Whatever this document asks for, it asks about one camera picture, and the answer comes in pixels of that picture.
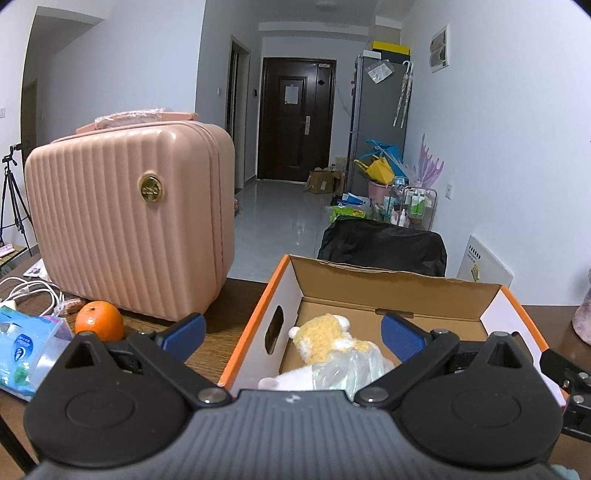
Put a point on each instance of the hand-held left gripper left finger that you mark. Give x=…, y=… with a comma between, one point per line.
x=184, y=333

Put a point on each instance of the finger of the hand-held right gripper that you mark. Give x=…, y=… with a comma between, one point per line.
x=561, y=369

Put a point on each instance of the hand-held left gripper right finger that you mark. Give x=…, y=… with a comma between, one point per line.
x=401, y=337

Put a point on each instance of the orange cardboard box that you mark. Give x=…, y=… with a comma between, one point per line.
x=397, y=295

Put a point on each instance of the clear plastic bag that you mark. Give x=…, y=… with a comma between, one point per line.
x=378, y=71
x=351, y=374

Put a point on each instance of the white and yellow alpaca plush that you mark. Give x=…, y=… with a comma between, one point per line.
x=323, y=344

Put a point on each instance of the pink textured vase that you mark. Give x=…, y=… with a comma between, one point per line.
x=584, y=309

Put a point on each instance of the orange fruit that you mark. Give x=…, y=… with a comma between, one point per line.
x=99, y=321

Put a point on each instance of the black cloth cover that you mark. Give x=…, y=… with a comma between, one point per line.
x=383, y=247

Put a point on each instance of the white flat board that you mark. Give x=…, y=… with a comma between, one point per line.
x=489, y=267

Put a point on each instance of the white trolley rack with bottles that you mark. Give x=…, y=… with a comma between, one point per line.
x=415, y=207

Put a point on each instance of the pink ribbed suitcase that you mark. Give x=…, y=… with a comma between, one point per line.
x=115, y=221

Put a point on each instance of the green packet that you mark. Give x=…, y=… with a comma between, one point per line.
x=348, y=213

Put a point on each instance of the blue and white packet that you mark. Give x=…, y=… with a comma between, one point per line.
x=355, y=199

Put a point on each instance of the pink bucket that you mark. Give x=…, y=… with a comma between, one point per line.
x=378, y=191

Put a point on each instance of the blue tissue pack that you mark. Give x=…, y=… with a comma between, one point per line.
x=27, y=350

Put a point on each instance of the printed card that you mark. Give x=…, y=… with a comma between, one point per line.
x=34, y=268

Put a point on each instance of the yellow bag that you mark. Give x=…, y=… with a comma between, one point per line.
x=378, y=170

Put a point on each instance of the brown cardboard box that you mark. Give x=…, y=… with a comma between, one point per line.
x=321, y=182

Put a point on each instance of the purple wing decoration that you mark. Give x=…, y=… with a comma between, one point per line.
x=427, y=164

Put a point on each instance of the white power strip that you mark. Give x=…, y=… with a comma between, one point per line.
x=4, y=249

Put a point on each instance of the dark brown entrance door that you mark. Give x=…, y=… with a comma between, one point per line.
x=318, y=138

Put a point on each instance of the grey refrigerator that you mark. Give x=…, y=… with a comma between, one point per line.
x=374, y=120

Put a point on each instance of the grey side door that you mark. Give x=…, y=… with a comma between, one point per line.
x=240, y=115

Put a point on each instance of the black tripod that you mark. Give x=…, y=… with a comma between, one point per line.
x=10, y=184

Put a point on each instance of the white folded umbrella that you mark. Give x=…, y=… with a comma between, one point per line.
x=404, y=92

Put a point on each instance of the white paper notice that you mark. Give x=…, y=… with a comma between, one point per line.
x=291, y=94

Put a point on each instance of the yellow and black box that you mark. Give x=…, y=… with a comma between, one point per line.
x=391, y=47

